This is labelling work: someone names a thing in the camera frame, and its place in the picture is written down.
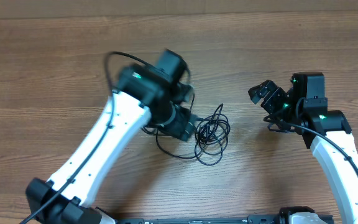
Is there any black USB-A cable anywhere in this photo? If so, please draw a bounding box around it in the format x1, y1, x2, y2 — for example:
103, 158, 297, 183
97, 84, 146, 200
141, 114, 204, 160

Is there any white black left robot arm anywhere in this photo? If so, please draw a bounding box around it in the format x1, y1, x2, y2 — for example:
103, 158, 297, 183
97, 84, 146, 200
23, 49, 196, 223

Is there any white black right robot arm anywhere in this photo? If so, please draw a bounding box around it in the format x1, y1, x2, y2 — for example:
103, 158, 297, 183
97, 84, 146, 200
248, 72, 358, 223

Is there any brown cardboard back board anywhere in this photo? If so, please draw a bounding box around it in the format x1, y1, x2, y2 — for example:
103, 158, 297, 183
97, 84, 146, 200
0, 0, 358, 19

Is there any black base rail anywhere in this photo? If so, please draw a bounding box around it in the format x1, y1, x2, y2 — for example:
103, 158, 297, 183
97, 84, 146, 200
98, 213, 335, 224

